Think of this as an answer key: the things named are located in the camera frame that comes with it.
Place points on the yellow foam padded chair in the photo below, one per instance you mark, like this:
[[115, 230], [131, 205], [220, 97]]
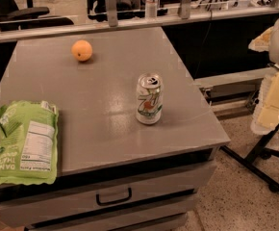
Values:
[[266, 113]]

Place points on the black office chair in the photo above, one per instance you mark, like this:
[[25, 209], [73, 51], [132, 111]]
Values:
[[31, 17]]

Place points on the clear plastic water bottle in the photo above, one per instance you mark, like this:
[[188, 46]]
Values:
[[151, 7]]

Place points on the white green 7up can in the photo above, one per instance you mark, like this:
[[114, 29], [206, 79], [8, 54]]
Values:
[[150, 89]]

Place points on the green snack bag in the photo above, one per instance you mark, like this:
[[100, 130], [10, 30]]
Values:
[[28, 143]]

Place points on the orange fruit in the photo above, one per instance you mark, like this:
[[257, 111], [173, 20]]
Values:
[[81, 50]]

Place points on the grey drawer with black handle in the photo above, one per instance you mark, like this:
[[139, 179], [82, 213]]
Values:
[[62, 204]]

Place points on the grey lower drawer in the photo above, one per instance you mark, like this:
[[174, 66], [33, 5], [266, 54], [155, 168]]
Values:
[[127, 216]]

